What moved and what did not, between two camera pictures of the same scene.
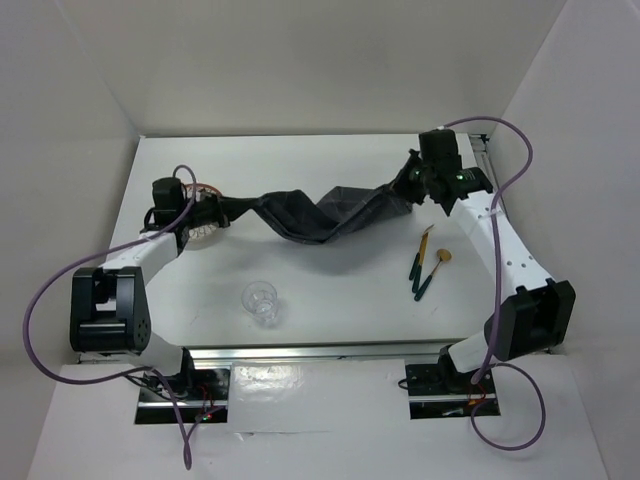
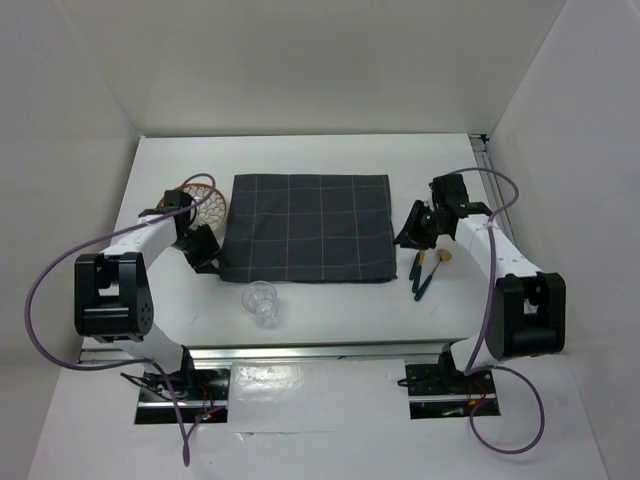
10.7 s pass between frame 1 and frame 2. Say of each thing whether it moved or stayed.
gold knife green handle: stayed
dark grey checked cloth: moved
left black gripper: moved
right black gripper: moved
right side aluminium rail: stayed
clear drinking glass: stayed
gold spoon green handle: stayed
